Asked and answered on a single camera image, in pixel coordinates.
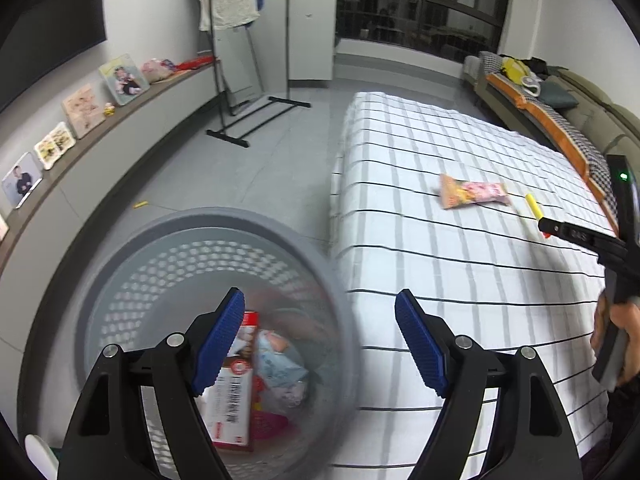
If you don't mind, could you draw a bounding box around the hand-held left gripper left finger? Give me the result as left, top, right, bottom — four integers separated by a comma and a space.
57, 287, 247, 480

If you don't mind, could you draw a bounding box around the white cabinet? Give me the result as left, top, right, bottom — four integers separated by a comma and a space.
287, 0, 338, 82

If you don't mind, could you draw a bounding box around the pink plastic mesh basket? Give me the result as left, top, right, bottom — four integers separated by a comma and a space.
250, 400, 291, 438

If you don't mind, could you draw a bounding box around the pink plush toy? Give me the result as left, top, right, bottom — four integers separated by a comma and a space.
141, 57, 176, 82

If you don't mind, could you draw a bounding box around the pale picture tile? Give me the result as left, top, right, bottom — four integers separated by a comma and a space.
61, 85, 107, 139

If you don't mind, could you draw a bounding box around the baby photo frame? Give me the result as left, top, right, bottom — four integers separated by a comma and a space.
98, 54, 150, 107

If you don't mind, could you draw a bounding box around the white leaning panel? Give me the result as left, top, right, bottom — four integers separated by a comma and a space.
212, 25, 263, 108

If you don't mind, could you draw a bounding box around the olive green sofa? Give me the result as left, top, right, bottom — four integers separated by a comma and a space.
545, 65, 640, 161

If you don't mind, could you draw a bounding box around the grey cushion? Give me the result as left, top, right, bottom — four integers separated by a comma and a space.
540, 80, 576, 111

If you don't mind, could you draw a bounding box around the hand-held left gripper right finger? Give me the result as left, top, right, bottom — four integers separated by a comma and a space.
394, 288, 585, 480

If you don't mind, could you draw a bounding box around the person's right hand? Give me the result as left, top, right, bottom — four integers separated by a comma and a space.
590, 291, 640, 387

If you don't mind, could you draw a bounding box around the yellow plush toy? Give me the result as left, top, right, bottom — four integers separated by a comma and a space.
500, 57, 543, 96

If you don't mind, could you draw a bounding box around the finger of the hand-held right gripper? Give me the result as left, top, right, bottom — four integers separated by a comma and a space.
539, 216, 628, 261

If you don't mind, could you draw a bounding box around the white checked bed sheet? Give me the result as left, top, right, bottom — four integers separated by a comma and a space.
327, 91, 621, 471

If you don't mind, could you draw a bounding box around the red decoration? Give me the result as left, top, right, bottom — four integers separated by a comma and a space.
172, 57, 216, 71

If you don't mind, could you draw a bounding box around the black clothes rack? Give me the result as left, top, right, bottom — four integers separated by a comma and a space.
190, 0, 311, 148

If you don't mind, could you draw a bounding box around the orange and pink snack packet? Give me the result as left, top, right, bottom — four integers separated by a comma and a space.
440, 173, 511, 209

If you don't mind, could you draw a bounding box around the houndstooth pillow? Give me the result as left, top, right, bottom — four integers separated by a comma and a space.
462, 51, 503, 86

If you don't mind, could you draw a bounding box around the grey perforated laundry basket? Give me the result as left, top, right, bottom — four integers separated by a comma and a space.
20, 207, 363, 480

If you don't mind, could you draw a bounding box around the yellow cartoon picture frame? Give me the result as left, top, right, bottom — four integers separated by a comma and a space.
34, 121, 77, 171

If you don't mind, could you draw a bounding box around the portrait photo frame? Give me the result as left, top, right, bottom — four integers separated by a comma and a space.
1, 152, 43, 209

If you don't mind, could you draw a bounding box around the black bag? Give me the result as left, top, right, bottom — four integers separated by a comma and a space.
520, 57, 551, 78

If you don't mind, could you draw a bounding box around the black wall television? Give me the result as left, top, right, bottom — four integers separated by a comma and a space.
0, 0, 108, 106

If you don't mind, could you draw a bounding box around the orange-edged houndstooth mat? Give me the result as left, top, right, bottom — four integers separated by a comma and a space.
487, 67, 621, 231

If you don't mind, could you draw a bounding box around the white and blue plastic packet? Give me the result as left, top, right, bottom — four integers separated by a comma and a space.
252, 330, 311, 396

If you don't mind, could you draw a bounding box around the grey wall ledge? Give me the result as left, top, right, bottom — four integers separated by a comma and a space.
0, 60, 221, 281

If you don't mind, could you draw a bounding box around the red and white toothpaste box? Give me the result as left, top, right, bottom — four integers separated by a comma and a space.
197, 310, 261, 453

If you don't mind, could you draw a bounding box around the dark window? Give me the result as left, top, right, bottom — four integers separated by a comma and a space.
337, 0, 513, 63

